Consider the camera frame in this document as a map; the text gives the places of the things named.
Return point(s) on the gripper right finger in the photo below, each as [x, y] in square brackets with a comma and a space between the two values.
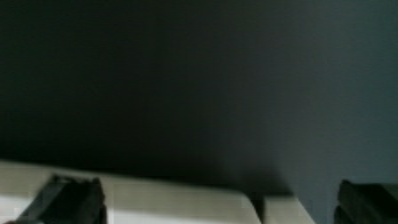
[366, 203]

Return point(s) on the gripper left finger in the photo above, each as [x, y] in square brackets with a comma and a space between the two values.
[68, 203]

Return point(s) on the white desk top tray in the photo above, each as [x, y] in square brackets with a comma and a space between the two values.
[151, 202]

